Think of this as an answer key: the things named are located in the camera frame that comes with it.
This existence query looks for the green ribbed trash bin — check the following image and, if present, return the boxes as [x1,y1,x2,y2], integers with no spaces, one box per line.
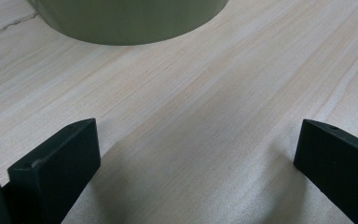
[27,0,230,47]

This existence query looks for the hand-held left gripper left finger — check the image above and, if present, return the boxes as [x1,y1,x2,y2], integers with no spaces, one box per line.
[7,118,102,224]

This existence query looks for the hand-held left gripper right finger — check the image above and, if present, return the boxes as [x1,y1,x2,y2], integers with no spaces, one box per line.
[293,119,358,224]

